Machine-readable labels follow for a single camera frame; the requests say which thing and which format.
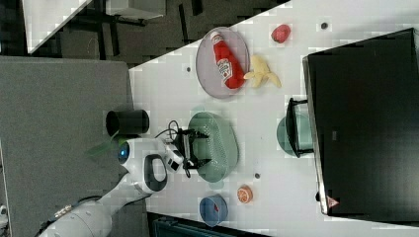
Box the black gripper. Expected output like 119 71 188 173
176 128 210 169

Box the green plastic strainer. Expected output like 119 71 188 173
188 108 239 190

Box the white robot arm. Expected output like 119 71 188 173
35 128 208 237

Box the blue plastic cup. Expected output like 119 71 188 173
199 195 228 227

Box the toy orange half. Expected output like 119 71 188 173
237 185 253 203

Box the black utensil holder cup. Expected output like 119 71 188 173
106 110 149 135

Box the purple round plate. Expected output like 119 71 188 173
196 27 250 99

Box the red toy ketchup bottle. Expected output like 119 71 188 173
210 32 244 90

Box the green plastic mug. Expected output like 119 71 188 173
277 114 313 157

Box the yellow plush banana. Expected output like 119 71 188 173
243 55 282 88

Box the toy strawberry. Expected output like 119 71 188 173
271 24 292 43

